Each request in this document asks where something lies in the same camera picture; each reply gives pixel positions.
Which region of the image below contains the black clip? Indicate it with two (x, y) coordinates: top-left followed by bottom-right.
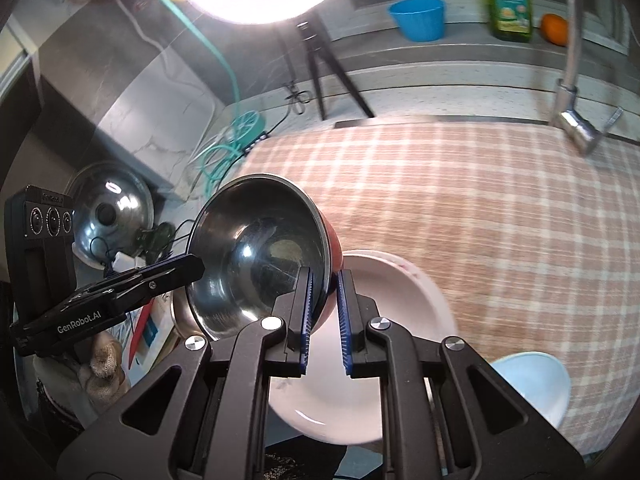
(136, 225), (173, 261)

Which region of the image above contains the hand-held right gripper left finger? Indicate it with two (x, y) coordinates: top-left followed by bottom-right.
(57, 266), (316, 480)

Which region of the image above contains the blue plastic bowl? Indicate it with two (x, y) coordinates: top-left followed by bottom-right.
(389, 0), (446, 42)

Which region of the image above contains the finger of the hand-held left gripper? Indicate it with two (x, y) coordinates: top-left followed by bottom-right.
(107, 254), (206, 311)

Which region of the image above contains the green bottle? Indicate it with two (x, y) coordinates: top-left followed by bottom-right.
(475, 0), (535, 41)

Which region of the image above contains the beige checked cloth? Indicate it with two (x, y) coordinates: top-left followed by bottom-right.
(245, 122), (640, 453)

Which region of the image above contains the orange fruit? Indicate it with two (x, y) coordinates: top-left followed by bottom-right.
(540, 13), (570, 45)

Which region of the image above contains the teal cable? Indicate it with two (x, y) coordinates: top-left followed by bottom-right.
(135, 0), (266, 196)

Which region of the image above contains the steel pot lid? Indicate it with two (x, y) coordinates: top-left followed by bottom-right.
(67, 161), (155, 268)

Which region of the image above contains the steel faucet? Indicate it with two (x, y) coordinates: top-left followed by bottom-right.
(549, 0), (625, 157)

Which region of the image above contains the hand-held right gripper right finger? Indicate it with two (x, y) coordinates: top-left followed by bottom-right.
(337, 269), (586, 480)

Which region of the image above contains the white cable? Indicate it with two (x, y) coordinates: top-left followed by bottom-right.
(90, 0), (216, 126)

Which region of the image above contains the steel bowl with red outside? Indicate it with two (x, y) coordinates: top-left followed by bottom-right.
(186, 173), (344, 343)

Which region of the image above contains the black cable with bow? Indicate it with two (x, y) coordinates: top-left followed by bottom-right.
(282, 80), (313, 116)

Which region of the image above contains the teal round cable winder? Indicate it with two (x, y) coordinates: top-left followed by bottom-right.
(231, 111), (266, 147)

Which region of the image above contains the person's left hand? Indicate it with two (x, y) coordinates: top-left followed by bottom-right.
(75, 332), (131, 401)

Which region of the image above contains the red floral deep plate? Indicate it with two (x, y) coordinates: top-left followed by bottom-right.
(267, 249), (457, 445)

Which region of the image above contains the pink floral deep plate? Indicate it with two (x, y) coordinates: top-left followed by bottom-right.
(487, 352), (572, 431)

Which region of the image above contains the beige packet with red edge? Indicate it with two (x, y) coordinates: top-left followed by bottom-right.
(127, 300), (166, 366)

